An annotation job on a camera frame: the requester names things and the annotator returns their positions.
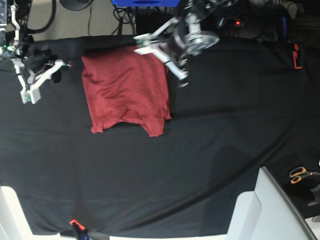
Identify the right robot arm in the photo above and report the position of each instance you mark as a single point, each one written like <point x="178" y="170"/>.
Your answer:
<point x="17" y="42"/>

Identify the blue clamp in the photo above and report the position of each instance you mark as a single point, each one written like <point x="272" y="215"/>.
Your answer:
<point x="82" y="233"/>
<point x="282" y="29"/>

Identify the blue clamp at bottom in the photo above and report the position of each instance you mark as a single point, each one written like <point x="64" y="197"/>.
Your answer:
<point x="82" y="233"/>

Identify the grey crumpled plastic piece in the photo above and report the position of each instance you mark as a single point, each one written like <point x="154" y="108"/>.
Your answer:
<point x="316" y="193"/>

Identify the blue plastic box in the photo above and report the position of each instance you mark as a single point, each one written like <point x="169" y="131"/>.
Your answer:
<point x="145" y="3"/>

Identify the blue clamp at right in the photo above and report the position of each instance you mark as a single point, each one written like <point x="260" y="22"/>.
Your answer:
<point x="282" y="29"/>

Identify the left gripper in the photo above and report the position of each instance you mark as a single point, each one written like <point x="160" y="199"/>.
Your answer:
<point x="174" y="45"/>

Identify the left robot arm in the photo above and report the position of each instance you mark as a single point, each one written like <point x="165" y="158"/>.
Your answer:
<point x="193" y="29"/>

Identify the red long-sleeve T-shirt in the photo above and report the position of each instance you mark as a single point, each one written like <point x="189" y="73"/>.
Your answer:
<point x="122" y="86"/>

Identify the black and orange clamp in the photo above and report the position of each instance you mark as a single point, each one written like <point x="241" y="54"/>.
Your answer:
<point x="296" y="54"/>

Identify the yellow-handled scissors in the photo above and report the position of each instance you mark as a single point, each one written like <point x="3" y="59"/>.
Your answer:
<point x="300" y="173"/>

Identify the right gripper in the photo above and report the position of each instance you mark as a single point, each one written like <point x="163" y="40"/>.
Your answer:
<point x="39" y="60"/>

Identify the black table cloth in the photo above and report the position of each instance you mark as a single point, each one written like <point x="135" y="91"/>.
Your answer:
<point x="245" y="107"/>

